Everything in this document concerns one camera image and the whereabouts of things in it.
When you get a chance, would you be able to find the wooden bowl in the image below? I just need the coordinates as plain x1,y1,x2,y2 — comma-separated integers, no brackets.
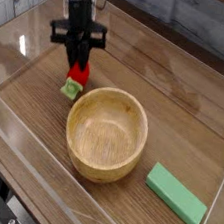
66,87,149,184

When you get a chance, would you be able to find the green rectangular block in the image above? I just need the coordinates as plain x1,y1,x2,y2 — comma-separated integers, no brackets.
145,163,208,224

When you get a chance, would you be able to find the black table clamp bracket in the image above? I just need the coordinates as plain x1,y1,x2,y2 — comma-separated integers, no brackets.
0,181,20,224

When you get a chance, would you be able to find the red toy fruit green stem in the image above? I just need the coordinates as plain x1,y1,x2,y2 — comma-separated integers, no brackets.
60,63,90,100

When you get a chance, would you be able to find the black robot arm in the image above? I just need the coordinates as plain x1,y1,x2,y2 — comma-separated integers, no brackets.
50,0,107,72

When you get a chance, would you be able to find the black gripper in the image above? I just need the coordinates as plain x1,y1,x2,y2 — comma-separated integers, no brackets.
50,0,107,72

